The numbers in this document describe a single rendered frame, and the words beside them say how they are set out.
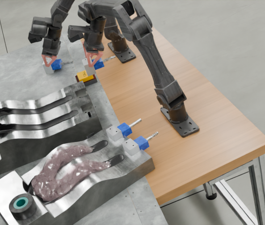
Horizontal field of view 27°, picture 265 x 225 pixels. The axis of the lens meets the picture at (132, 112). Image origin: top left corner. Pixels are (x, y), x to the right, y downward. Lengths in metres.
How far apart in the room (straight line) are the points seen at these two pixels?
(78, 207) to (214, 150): 0.49
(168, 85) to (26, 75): 0.86
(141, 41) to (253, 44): 1.99
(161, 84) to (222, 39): 2.01
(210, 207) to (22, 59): 1.16
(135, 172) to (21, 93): 0.84
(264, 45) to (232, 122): 1.85
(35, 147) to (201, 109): 0.63
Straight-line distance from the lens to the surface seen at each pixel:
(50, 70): 2.55
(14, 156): 2.09
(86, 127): 2.07
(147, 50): 1.93
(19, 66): 2.71
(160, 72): 1.96
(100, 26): 2.16
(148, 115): 2.13
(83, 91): 2.23
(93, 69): 2.24
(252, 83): 3.49
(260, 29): 3.98
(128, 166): 1.86
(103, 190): 1.82
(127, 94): 2.26
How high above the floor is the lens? 2.11
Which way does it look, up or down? 37 degrees down
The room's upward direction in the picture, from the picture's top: 18 degrees counter-clockwise
